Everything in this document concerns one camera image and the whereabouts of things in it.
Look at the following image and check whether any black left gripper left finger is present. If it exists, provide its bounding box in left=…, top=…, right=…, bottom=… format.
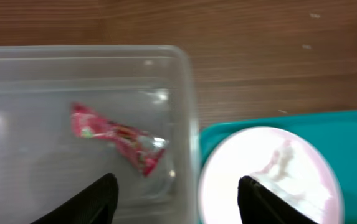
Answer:
left=32, top=173, right=119, bottom=224

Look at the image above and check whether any red snack wrapper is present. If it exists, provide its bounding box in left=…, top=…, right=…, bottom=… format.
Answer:
left=70, top=103, right=168, bottom=177

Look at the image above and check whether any teal serving tray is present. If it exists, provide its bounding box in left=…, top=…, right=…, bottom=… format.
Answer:
left=200, top=110, right=357, bottom=223

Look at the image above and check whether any white napkin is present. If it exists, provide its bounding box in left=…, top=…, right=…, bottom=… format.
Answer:
left=250, top=140, right=331, bottom=223

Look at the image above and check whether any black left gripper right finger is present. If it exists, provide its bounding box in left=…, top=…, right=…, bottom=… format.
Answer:
left=237, top=176, right=317, bottom=224

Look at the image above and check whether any clear plastic bin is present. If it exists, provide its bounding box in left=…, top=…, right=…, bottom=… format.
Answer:
left=0, top=45, right=199, bottom=223

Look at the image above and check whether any large white plate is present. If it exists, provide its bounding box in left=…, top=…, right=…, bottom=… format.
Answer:
left=198, top=126, right=345, bottom=223

